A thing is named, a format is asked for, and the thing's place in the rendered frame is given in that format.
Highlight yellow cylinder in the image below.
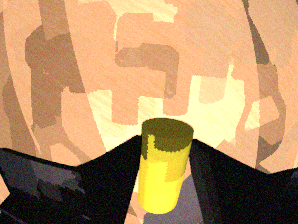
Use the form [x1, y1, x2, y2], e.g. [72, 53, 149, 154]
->
[137, 119, 194, 213]

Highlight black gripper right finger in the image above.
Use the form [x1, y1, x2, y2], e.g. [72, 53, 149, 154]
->
[188, 139, 298, 224]

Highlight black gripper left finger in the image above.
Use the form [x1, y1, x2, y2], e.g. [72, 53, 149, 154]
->
[0, 135, 142, 224]

